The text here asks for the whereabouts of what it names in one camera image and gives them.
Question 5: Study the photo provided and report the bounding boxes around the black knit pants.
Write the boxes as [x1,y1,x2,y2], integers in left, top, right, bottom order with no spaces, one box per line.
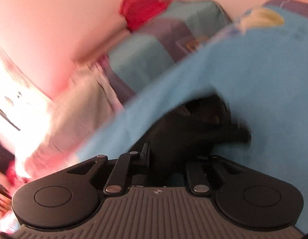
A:
[130,94,251,170]

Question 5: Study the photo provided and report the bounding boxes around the beige quilt on far bed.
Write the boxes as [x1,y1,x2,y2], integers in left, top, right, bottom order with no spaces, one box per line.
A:
[15,62,123,179]

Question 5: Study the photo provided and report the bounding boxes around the pink red folded clothes pile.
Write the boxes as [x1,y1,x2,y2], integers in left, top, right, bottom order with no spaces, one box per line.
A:
[0,159,19,231]

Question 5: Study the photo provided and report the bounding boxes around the window with floral curtain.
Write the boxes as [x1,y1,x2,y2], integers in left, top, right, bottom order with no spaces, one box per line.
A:
[0,42,55,155]

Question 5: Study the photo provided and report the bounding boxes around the striped teal far bed sheet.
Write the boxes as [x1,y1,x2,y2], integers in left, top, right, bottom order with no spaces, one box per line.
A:
[100,0,231,104]

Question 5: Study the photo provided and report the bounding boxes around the blue floral bed sheet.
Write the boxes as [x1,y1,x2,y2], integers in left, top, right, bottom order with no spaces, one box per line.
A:
[77,7,308,205]

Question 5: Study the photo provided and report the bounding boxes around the red folded blanket stack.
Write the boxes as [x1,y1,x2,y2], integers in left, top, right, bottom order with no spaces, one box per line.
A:
[119,0,168,32]

